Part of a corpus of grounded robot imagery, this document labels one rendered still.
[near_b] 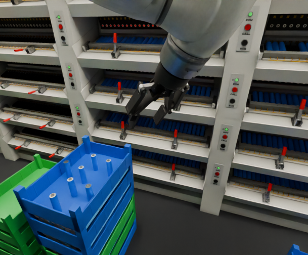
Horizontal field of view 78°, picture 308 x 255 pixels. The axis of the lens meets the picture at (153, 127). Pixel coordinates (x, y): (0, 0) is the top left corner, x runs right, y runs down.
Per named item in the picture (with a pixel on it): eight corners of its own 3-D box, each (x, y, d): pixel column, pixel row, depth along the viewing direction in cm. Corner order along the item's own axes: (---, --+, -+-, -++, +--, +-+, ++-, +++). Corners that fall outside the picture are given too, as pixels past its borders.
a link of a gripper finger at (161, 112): (161, 104, 55) (163, 104, 55) (152, 117, 60) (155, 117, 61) (165, 113, 54) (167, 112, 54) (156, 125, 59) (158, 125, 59)
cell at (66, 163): (61, 162, 61) (66, 177, 64) (66, 164, 61) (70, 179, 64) (66, 159, 63) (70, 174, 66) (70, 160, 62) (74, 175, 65)
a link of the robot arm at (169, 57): (220, 60, 36) (203, 82, 40) (199, 29, 39) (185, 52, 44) (182, 58, 31) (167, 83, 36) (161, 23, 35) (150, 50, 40)
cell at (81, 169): (85, 184, 62) (81, 169, 58) (80, 183, 62) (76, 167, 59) (88, 180, 63) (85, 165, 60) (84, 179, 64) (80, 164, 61)
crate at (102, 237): (91, 267, 55) (86, 251, 51) (38, 243, 61) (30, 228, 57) (134, 192, 80) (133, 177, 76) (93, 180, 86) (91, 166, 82)
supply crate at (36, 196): (81, 233, 48) (75, 212, 44) (22, 210, 54) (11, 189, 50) (132, 162, 72) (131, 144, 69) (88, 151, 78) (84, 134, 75)
